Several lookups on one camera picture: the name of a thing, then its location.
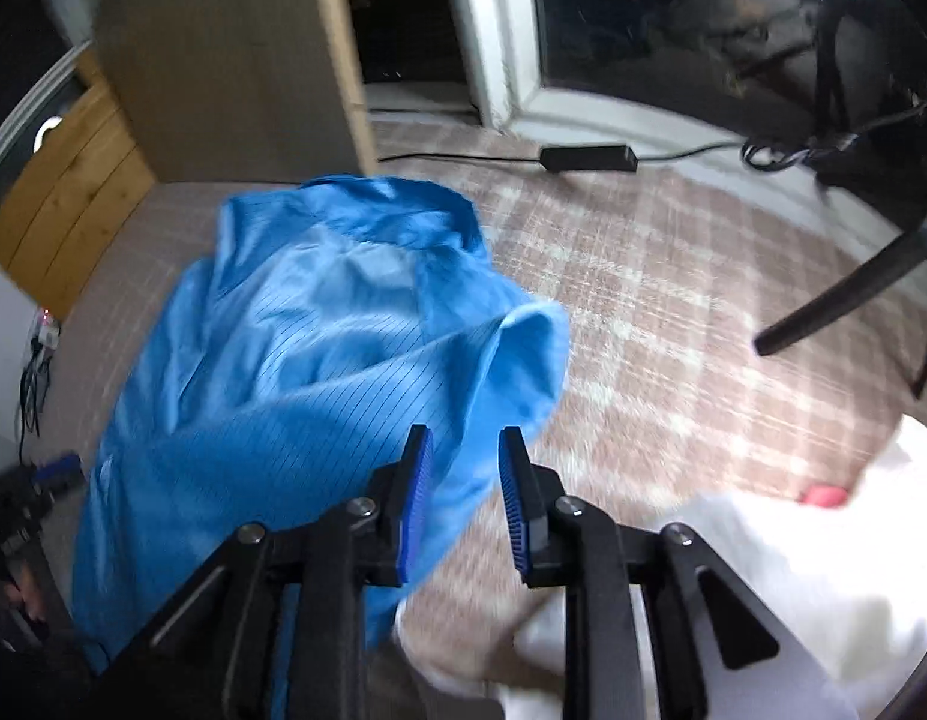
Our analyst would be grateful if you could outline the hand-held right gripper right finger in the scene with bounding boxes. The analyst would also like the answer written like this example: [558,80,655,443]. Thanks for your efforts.
[499,426,862,720]

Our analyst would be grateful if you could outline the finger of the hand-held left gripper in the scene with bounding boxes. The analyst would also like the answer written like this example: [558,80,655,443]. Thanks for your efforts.
[32,452,83,487]

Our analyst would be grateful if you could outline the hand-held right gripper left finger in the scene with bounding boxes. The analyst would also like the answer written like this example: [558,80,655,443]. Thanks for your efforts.
[103,424,434,720]

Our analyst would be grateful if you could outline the blue garment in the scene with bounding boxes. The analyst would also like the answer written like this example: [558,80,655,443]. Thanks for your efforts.
[71,176,573,676]

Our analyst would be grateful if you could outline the cream white garment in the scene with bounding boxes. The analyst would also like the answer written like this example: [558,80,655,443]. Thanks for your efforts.
[395,412,927,720]

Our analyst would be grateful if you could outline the person's left hand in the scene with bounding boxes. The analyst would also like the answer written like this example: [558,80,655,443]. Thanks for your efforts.
[5,568,50,620]

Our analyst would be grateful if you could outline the pine wood board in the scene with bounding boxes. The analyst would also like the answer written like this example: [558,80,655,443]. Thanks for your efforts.
[0,52,157,323]

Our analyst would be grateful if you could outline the black power adapter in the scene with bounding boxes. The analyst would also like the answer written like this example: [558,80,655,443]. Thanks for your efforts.
[539,144,638,173]

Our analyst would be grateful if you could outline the light wood panel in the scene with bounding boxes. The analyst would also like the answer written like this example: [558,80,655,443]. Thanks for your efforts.
[95,0,378,185]

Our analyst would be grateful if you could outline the black cable bundle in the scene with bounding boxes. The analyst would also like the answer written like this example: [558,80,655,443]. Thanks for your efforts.
[17,345,57,460]

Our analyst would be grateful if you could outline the black power cable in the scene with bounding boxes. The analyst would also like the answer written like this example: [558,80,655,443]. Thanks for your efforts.
[377,109,927,170]

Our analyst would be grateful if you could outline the white window frame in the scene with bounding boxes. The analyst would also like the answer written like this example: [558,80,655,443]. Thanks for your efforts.
[440,0,817,137]

